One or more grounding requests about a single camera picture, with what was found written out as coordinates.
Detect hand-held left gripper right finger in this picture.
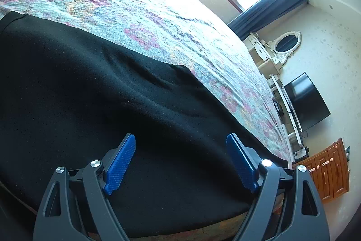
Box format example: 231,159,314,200
226,133,330,241

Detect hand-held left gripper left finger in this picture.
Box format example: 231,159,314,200
32,133,137,241

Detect black pants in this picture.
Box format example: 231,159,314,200
0,11,289,239

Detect black set-top box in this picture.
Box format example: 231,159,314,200
293,147,309,161

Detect white television stand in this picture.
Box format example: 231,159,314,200
268,74,305,151

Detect black television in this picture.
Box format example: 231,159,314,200
283,72,331,131

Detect wooden cabinet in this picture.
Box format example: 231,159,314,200
292,138,350,203

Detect white dressing table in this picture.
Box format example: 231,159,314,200
243,32,282,75

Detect oval white-framed mirror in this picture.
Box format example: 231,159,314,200
266,31,302,66

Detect dark blue curtain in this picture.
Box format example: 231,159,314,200
227,0,308,41

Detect floral bed blanket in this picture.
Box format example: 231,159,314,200
0,0,294,241

